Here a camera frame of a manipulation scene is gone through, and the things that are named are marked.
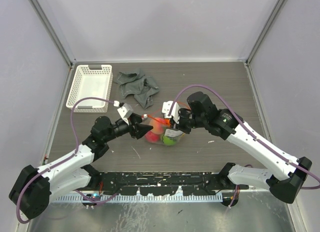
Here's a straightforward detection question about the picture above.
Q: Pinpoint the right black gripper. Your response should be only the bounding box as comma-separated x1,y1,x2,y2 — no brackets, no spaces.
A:
169,107,207,134

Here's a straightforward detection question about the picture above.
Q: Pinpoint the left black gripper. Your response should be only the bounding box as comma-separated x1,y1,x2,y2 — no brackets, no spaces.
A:
103,112,152,143

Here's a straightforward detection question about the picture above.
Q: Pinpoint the red apple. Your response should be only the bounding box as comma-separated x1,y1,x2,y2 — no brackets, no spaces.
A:
145,131,160,143

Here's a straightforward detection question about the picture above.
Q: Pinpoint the peach fruit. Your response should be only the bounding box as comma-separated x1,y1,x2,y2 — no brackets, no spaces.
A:
150,121,164,135

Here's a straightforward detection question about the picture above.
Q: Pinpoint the clear zip top bag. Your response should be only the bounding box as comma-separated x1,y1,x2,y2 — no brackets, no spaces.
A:
142,102,189,145

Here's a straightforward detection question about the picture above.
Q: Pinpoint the orange fruit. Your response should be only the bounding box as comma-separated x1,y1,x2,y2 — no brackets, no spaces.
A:
159,118,171,126

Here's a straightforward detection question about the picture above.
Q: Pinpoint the green striped melon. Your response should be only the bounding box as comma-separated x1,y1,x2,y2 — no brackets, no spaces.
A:
161,134,177,146

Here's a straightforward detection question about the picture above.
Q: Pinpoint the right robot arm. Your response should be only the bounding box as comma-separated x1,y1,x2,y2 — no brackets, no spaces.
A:
165,91,312,204

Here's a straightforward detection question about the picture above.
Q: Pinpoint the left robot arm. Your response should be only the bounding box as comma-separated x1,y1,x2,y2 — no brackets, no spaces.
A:
8,113,153,224

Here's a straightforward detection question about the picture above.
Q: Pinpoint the grey crumpled cloth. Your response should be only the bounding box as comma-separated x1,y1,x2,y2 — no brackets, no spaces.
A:
114,68,160,109

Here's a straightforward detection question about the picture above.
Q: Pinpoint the white perforated plastic basket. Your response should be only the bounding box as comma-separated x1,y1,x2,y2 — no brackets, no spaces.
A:
65,64,113,113

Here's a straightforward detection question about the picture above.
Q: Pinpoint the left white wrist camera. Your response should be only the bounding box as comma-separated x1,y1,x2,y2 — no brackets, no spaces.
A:
113,100,133,125

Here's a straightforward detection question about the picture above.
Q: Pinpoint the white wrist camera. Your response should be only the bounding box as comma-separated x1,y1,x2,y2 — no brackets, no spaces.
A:
113,100,133,125
161,101,180,124

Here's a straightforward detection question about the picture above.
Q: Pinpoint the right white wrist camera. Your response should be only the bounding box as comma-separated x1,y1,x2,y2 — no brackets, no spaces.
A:
161,101,180,124

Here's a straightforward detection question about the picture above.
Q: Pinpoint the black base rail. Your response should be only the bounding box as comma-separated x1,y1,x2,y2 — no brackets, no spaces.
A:
71,171,250,196

